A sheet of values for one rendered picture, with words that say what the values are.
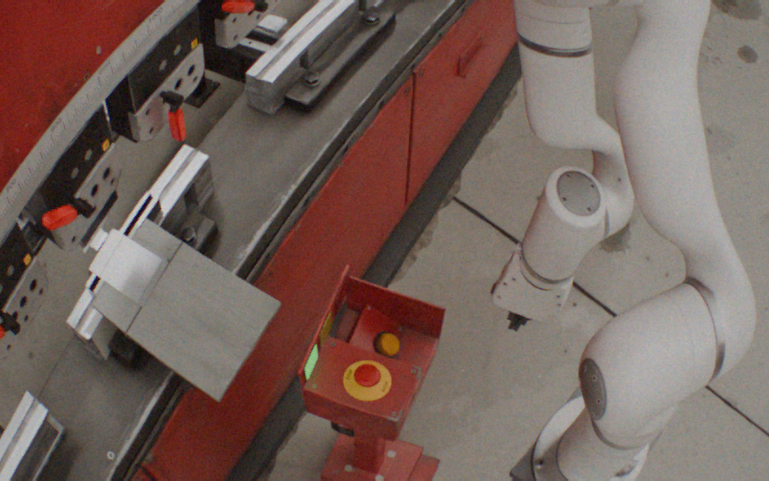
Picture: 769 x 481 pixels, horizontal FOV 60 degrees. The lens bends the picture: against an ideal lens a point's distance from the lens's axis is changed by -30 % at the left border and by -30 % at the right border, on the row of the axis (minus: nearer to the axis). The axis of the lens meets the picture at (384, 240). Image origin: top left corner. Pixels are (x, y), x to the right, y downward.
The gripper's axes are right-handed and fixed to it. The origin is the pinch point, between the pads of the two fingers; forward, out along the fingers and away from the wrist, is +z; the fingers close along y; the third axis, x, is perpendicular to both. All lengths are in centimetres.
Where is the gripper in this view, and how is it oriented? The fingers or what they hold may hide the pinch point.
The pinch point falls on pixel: (518, 315)
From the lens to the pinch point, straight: 125.0
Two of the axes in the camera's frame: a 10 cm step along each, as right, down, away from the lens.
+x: 3.5, -7.9, 5.0
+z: -1.1, 4.9, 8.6
